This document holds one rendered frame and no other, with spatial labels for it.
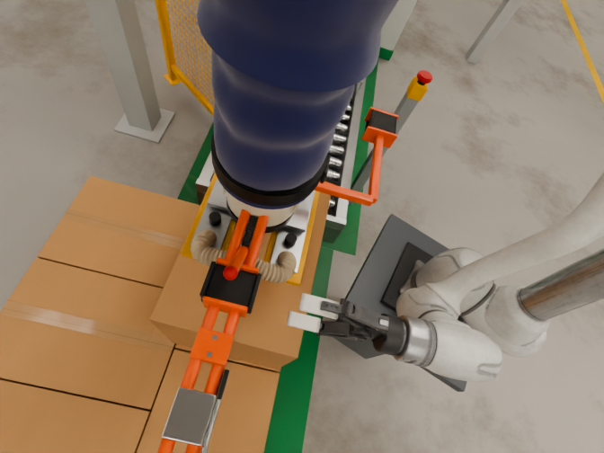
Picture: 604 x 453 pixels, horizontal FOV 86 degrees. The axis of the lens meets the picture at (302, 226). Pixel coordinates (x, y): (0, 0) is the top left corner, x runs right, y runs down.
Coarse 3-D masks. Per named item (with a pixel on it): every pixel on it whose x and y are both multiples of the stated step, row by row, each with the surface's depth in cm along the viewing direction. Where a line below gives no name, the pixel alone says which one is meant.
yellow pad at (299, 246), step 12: (312, 192) 89; (312, 204) 88; (312, 216) 86; (288, 228) 82; (276, 240) 80; (288, 240) 78; (300, 240) 81; (276, 252) 79; (300, 252) 80; (300, 264) 79; (300, 276) 78
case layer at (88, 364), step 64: (128, 192) 141; (64, 256) 123; (128, 256) 128; (0, 320) 110; (64, 320) 113; (128, 320) 118; (0, 384) 102; (64, 384) 105; (128, 384) 109; (256, 384) 117; (0, 448) 95; (64, 448) 98; (128, 448) 101; (256, 448) 108
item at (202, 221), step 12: (216, 180) 85; (204, 204) 81; (204, 216) 79; (216, 216) 77; (228, 216) 80; (192, 228) 77; (204, 228) 78; (216, 228) 78; (228, 228) 79; (228, 240) 78
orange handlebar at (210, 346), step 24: (336, 192) 76; (360, 192) 78; (240, 216) 68; (264, 216) 69; (240, 240) 66; (216, 312) 59; (216, 336) 56; (192, 360) 54; (216, 360) 54; (192, 384) 53; (216, 384) 53
